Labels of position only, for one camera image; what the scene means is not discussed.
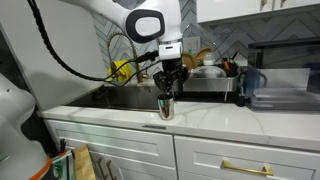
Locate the round wooden board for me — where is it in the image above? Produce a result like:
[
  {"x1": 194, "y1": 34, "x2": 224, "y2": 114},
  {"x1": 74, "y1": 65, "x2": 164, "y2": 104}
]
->
[{"x1": 180, "y1": 51, "x2": 198, "y2": 70}]

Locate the white wall outlet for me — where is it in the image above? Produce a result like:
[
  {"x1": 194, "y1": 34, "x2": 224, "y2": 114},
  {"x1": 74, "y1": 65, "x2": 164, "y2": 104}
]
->
[{"x1": 182, "y1": 35, "x2": 202, "y2": 56}]

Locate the clear baby bottle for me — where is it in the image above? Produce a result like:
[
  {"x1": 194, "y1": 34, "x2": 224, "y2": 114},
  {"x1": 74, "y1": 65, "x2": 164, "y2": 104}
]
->
[{"x1": 202, "y1": 51, "x2": 217, "y2": 78}]

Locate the white drawer front gold handle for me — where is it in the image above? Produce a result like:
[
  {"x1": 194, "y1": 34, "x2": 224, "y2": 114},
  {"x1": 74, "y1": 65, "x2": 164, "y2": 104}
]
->
[{"x1": 173, "y1": 134, "x2": 320, "y2": 180}]

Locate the dark steel kitchen sink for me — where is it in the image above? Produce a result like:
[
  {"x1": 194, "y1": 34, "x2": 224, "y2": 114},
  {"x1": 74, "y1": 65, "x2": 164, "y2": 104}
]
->
[{"x1": 65, "y1": 84, "x2": 171, "y2": 113}]

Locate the white robot base orange ring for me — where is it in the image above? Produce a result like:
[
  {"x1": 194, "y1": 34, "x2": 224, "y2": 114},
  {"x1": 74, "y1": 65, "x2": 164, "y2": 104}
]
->
[{"x1": 0, "y1": 73, "x2": 54, "y2": 180}]

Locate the silver metal cup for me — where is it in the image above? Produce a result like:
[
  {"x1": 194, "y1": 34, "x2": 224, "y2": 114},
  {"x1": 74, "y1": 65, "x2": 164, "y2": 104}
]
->
[{"x1": 156, "y1": 93, "x2": 176, "y2": 121}]

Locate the clear glass bowl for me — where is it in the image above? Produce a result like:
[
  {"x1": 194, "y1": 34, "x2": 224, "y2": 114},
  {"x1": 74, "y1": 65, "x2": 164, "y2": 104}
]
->
[{"x1": 188, "y1": 65, "x2": 228, "y2": 80}]

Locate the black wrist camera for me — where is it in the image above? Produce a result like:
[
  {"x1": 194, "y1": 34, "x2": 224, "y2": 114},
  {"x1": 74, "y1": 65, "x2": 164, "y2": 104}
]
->
[{"x1": 134, "y1": 49, "x2": 160, "y2": 64}]

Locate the black utensil holder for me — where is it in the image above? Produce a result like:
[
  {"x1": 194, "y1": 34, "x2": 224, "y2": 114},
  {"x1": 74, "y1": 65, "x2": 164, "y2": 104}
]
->
[{"x1": 222, "y1": 57, "x2": 240, "y2": 78}]

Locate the small black object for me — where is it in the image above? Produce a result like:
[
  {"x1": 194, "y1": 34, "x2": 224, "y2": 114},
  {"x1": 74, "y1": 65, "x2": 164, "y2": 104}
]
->
[{"x1": 236, "y1": 93, "x2": 247, "y2": 108}]

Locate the grey plastic container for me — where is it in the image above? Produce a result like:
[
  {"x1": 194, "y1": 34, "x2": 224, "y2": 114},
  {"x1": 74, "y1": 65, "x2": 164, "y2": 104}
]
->
[{"x1": 248, "y1": 87, "x2": 320, "y2": 112}]

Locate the steel dish rack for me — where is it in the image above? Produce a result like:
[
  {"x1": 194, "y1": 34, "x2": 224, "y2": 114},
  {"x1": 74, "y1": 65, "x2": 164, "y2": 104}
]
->
[{"x1": 173, "y1": 74, "x2": 240, "y2": 103}]

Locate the clear green box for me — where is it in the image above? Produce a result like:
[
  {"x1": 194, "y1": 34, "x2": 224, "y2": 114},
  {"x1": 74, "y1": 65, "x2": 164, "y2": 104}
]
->
[{"x1": 51, "y1": 149, "x2": 75, "y2": 180}]

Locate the tall wooden board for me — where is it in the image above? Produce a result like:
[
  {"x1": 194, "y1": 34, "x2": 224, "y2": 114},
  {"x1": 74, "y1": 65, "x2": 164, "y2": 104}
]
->
[{"x1": 194, "y1": 47, "x2": 213, "y2": 66}]

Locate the black countertop appliance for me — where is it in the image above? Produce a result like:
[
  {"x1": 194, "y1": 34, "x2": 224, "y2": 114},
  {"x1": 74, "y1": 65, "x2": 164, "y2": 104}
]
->
[{"x1": 247, "y1": 36, "x2": 320, "y2": 94}]

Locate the dark cabinet pull handle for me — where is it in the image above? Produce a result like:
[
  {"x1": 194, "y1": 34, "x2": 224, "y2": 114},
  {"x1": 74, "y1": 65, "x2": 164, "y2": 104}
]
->
[
  {"x1": 105, "y1": 159, "x2": 117, "y2": 180},
  {"x1": 95, "y1": 156, "x2": 107, "y2": 180}
]

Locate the gold spring faucet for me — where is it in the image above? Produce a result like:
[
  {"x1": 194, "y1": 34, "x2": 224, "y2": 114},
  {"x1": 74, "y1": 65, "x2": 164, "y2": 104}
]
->
[{"x1": 106, "y1": 31, "x2": 149, "y2": 84}]

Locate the white upper cabinet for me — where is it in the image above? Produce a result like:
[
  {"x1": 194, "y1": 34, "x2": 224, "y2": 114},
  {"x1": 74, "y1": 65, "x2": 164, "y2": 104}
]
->
[{"x1": 195, "y1": 0, "x2": 320, "y2": 24}]

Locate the white lower cabinet door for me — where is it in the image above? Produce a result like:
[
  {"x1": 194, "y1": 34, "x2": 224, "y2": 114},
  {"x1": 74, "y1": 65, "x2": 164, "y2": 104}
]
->
[{"x1": 88, "y1": 151, "x2": 178, "y2": 180}]

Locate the light wooden board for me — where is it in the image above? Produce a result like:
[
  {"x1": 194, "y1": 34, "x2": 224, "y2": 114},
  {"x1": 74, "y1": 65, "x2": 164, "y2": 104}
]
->
[{"x1": 71, "y1": 143, "x2": 97, "y2": 180}]

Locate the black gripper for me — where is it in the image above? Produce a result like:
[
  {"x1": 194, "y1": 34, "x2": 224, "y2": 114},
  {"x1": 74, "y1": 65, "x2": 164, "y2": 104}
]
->
[{"x1": 152, "y1": 59, "x2": 189, "y2": 94}]

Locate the blue pitcher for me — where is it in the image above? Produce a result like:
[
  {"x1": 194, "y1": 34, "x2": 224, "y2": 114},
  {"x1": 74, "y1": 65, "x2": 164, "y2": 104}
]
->
[{"x1": 238, "y1": 66, "x2": 268, "y2": 98}]

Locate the yellow rubber glove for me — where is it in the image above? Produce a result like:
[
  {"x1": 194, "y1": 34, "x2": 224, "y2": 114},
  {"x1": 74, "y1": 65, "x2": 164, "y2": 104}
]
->
[
  {"x1": 107, "y1": 61, "x2": 120, "y2": 83},
  {"x1": 117, "y1": 59, "x2": 132, "y2": 82}
]

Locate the dark label strip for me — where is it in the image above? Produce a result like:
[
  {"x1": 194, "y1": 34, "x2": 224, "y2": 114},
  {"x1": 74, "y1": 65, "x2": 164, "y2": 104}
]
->
[{"x1": 142, "y1": 124, "x2": 167, "y2": 131}]

